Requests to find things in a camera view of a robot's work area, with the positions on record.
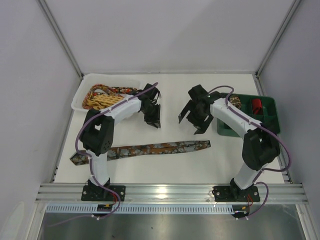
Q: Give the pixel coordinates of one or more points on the white slotted cable duct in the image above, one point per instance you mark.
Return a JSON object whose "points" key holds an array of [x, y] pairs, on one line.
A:
{"points": [[94, 208]]}

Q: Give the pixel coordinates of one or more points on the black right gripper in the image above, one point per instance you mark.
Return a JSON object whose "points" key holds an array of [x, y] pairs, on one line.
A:
{"points": [[195, 118]]}

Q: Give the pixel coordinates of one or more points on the gold patterned tie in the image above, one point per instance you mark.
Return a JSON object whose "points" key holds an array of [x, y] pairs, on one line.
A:
{"points": [[100, 101]]}

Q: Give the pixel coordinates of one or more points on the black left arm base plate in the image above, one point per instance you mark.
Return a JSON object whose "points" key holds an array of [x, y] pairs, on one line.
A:
{"points": [[93, 193]]}

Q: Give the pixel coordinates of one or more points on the green compartment organizer tray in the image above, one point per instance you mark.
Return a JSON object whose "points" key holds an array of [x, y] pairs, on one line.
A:
{"points": [[270, 114]]}

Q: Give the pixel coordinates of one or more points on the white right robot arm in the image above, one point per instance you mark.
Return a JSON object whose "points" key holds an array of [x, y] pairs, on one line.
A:
{"points": [[260, 144]]}

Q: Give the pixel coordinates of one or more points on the orange grey floral tie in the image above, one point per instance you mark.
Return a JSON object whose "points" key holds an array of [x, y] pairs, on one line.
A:
{"points": [[166, 148]]}

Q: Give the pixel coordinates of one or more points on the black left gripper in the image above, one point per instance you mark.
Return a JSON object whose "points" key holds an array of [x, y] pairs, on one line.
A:
{"points": [[152, 113]]}

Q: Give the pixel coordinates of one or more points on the rolled red tie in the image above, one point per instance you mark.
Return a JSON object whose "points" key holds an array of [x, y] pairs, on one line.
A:
{"points": [[257, 107]]}

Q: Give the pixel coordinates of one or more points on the aluminium front rail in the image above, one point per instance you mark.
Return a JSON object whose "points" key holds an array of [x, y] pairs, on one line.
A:
{"points": [[170, 193]]}

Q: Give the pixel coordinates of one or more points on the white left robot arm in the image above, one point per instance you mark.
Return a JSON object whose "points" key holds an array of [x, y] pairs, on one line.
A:
{"points": [[95, 138]]}

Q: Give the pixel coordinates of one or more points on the white perforated plastic basket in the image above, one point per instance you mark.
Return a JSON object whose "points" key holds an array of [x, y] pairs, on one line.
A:
{"points": [[91, 79]]}

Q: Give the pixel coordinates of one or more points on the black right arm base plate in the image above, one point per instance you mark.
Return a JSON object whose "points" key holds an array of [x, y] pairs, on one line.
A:
{"points": [[227, 193]]}

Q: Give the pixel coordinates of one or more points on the rolled leopard pattern tie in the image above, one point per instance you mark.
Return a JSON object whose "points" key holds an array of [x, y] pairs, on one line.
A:
{"points": [[235, 101]]}

